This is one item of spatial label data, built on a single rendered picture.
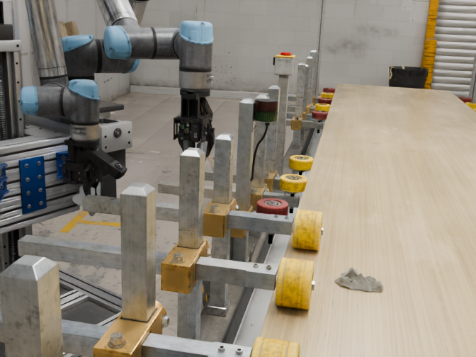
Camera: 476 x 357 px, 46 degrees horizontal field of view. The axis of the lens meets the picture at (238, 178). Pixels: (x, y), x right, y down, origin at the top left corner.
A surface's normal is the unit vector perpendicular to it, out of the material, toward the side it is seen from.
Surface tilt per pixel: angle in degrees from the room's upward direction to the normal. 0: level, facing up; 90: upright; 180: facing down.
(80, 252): 90
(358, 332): 0
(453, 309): 0
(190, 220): 90
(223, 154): 90
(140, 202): 90
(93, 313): 0
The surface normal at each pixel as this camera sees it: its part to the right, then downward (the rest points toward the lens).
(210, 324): 0.04, -0.96
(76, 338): -0.20, 0.27
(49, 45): 0.41, 0.23
